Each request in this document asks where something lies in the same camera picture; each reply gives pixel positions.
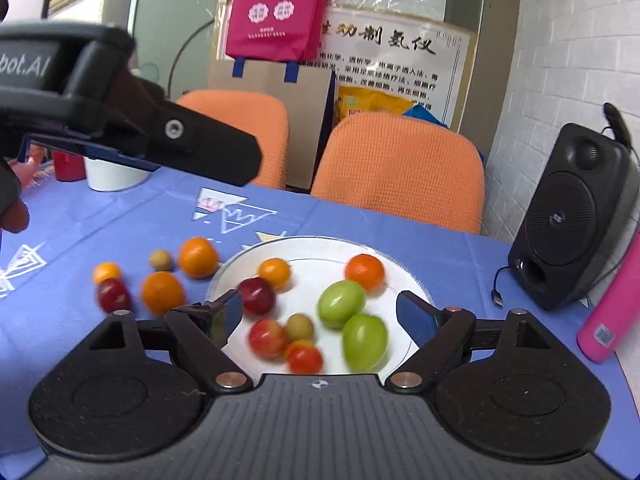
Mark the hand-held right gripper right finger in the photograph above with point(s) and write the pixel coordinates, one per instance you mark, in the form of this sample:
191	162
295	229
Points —
415	320

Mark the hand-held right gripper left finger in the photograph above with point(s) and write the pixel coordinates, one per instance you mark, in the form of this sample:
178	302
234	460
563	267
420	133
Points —
225	317

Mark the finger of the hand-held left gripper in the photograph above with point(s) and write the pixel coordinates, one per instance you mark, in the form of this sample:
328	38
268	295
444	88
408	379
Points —
100	152
210	147

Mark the dark red apple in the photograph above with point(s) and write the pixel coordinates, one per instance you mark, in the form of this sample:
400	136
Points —
114	296
256	296

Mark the small red yellow apple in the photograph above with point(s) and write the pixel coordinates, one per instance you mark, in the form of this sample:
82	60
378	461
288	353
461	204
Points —
267	338

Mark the green apple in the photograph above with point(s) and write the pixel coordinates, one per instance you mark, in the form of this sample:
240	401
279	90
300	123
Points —
341	303
365	342

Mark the orange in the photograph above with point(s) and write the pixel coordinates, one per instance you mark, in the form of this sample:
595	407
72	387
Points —
162	292
198	257
274	272
107	272

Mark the deep orange tangerine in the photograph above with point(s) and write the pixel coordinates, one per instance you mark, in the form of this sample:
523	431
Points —
365	272

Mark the small brown fruit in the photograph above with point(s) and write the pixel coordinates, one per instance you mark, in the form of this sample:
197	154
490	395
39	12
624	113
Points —
160	259
299	326

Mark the white plate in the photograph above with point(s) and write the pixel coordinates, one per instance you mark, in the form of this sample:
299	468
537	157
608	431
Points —
305	295

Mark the red orange tomato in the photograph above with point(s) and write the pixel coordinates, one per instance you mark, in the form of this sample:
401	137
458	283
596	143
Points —
304	357

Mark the person's left hand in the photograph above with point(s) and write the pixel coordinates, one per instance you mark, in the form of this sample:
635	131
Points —
15	217

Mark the white thermos jug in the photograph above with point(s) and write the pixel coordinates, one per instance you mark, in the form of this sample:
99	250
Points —
112	177

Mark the red thermos jug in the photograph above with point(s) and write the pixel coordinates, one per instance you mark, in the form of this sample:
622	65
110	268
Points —
67	167

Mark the orange chair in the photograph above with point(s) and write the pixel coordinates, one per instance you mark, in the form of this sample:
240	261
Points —
400	175
250	120

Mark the pink plastic bowl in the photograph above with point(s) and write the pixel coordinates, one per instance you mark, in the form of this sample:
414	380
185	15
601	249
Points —
35	175

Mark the blue printed tablecloth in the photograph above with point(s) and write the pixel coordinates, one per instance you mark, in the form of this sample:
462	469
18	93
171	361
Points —
150	220

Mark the frosted glass door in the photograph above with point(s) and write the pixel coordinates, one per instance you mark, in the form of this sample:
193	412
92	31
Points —
170	20

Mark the magenta tote bag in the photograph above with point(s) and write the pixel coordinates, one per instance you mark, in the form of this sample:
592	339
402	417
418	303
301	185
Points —
275	20

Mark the yellow plastic bag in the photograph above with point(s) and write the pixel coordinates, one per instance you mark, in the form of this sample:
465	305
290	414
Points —
370	102

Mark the black speaker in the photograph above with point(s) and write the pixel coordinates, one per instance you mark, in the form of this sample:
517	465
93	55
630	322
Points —
560	225

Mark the pink bottle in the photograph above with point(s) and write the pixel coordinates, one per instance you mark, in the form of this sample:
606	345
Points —
615	310

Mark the blue plastic bag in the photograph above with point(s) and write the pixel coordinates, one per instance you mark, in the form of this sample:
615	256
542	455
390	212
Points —
425	114

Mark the white wall poster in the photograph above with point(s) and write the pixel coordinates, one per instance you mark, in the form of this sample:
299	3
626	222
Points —
400	60

